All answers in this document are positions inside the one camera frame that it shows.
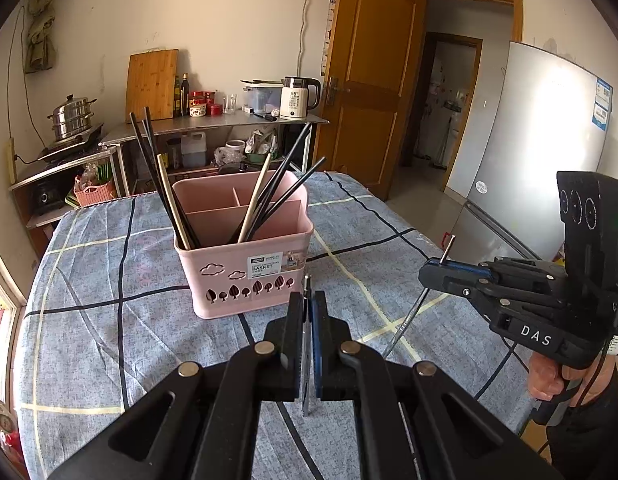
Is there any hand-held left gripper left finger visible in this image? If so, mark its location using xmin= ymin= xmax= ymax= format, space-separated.
xmin=49 ymin=292 xmax=306 ymax=480

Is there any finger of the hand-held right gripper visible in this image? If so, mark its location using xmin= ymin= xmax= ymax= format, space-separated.
xmin=418 ymin=260 xmax=570 ymax=317
xmin=428 ymin=257 xmax=568 ymax=287

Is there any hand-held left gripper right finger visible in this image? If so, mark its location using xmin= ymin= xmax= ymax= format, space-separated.
xmin=311 ymin=291 xmax=564 ymax=480

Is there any metal chopstick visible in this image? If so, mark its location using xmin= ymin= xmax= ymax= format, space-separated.
xmin=381 ymin=234 xmax=457 ymax=360
xmin=301 ymin=273 xmax=312 ymax=417

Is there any pink plastic chopstick basket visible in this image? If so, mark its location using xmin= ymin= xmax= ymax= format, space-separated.
xmin=171 ymin=170 xmax=315 ymax=320

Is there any person's right forearm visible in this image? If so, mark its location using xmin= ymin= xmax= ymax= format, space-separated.
xmin=544 ymin=360 xmax=618 ymax=480

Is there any person's right hand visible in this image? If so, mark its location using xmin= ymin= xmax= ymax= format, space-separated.
xmin=529 ymin=351 xmax=618 ymax=403

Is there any silver refrigerator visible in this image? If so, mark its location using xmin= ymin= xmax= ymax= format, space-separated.
xmin=441 ymin=40 xmax=614 ymax=281

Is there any white plastic jug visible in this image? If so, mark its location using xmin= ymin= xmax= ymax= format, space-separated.
xmin=181 ymin=131 xmax=207 ymax=168

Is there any wooden door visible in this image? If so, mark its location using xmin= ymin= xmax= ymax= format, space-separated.
xmin=321 ymin=0 xmax=427 ymax=201

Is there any white electric kettle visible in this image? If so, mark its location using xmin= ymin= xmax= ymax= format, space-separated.
xmin=280 ymin=76 xmax=322 ymax=122

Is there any clear plastic container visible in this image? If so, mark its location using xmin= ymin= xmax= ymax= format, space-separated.
xmin=240 ymin=79 xmax=285 ymax=116

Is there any pink woven basket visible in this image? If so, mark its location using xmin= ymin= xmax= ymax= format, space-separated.
xmin=74 ymin=185 xmax=117 ymax=207

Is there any metal shelf rack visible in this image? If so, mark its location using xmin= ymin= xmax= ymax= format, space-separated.
xmin=9 ymin=142 xmax=127 ymax=231

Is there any black kitchen appliance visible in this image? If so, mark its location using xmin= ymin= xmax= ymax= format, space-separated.
xmin=28 ymin=180 xmax=55 ymax=216

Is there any wooden cutting board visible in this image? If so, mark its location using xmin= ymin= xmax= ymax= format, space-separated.
xmin=126 ymin=49 xmax=180 ymax=124

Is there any black induction stove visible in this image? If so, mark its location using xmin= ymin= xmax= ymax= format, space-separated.
xmin=38 ymin=122 xmax=106 ymax=163

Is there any steel steamer pot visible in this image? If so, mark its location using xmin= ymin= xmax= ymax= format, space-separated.
xmin=46 ymin=94 xmax=97 ymax=142

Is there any green hanging cloth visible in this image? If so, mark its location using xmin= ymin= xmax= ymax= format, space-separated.
xmin=24 ymin=0 xmax=60 ymax=75

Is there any dark wooden door frame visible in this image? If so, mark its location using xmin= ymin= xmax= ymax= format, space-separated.
xmin=399 ymin=32 xmax=484 ymax=171

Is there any wall calendar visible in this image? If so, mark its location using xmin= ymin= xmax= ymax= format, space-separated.
xmin=321 ymin=0 xmax=336 ymax=78

